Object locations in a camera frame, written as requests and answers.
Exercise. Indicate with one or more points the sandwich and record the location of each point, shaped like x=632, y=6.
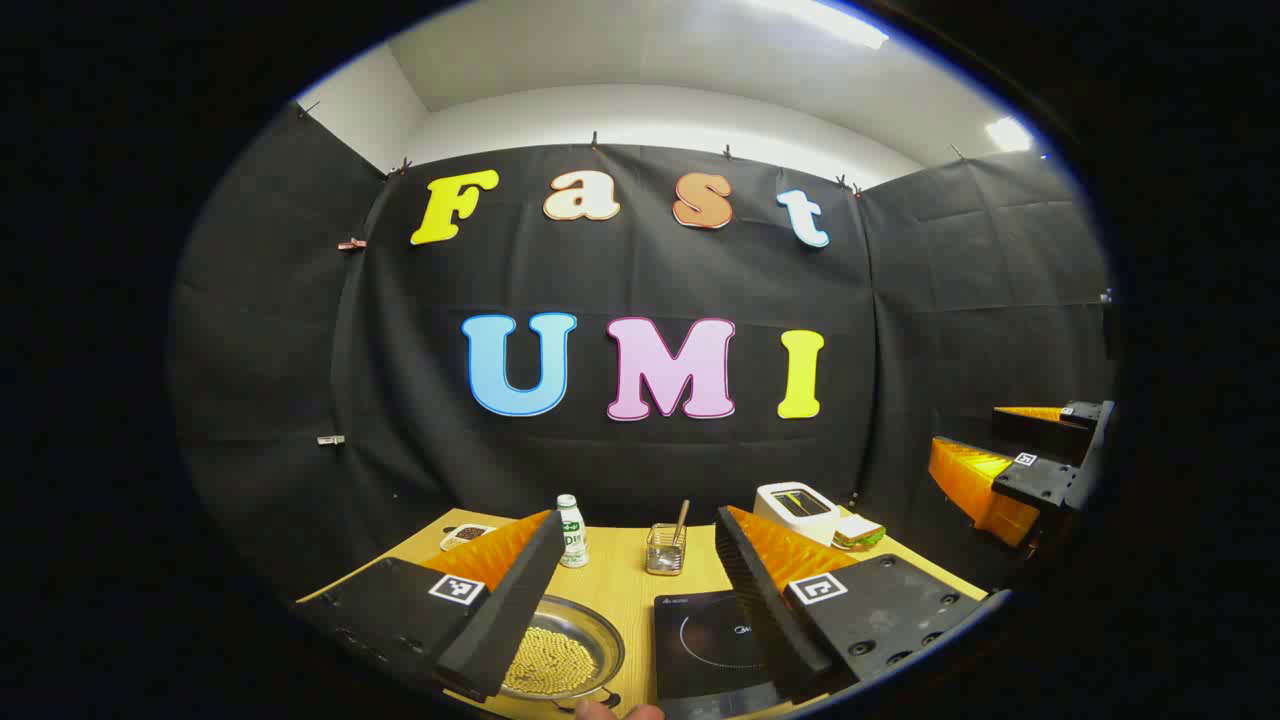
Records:
x=858, y=533

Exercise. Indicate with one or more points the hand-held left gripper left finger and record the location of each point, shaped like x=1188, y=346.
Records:
x=505, y=610

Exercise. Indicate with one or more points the steel pot with soybeans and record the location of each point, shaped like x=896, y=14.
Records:
x=560, y=660

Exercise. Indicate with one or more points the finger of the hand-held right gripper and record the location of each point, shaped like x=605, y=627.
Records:
x=1040, y=482
x=1030, y=430

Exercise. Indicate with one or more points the white bottle with green label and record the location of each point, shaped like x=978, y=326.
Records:
x=572, y=540

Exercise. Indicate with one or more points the wooden spoon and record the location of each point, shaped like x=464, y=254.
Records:
x=683, y=515

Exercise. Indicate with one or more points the white divided dish of beans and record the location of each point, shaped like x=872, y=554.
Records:
x=467, y=535

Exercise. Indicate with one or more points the small ceiling light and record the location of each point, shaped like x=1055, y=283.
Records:
x=1010, y=135

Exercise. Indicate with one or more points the white toaster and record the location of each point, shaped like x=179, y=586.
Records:
x=772, y=515

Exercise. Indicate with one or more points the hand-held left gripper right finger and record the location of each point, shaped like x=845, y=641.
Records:
x=765, y=610

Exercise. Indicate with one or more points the black induction cooktop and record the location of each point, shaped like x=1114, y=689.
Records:
x=700, y=640

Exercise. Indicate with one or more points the black backdrop cloth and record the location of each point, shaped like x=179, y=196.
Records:
x=600, y=270

